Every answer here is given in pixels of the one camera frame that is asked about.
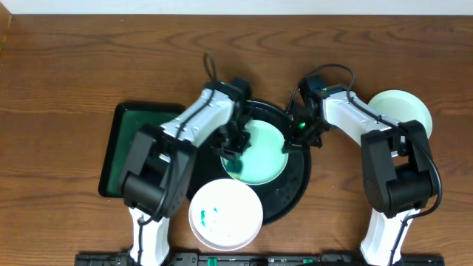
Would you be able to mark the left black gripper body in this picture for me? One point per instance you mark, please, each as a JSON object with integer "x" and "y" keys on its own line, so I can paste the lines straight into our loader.
{"x": 229, "y": 146}

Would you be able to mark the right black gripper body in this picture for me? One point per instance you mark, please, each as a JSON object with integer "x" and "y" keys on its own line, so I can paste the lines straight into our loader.
{"x": 307, "y": 134}

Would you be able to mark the mint green plate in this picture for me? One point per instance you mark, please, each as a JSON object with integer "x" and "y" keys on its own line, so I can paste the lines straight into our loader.
{"x": 403, "y": 106}
{"x": 263, "y": 161}

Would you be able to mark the white plate green stains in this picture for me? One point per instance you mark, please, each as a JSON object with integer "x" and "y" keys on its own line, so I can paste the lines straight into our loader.
{"x": 225, "y": 215}

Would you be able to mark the green yellow sponge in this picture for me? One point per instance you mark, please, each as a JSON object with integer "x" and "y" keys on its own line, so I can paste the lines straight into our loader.
{"x": 234, "y": 168}

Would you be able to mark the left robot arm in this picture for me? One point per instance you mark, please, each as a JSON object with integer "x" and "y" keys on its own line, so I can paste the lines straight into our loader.
{"x": 157, "y": 171}

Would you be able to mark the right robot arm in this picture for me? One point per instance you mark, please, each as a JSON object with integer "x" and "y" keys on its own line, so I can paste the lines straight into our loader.
{"x": 399, "y": 174}

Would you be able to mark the rectangular dark green tray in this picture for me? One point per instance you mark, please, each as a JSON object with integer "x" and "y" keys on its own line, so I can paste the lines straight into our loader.
{"x": 128, "y": 118}

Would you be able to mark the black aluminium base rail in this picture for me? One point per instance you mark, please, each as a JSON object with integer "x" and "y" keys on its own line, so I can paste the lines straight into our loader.
{"x": 193, "y": 259}

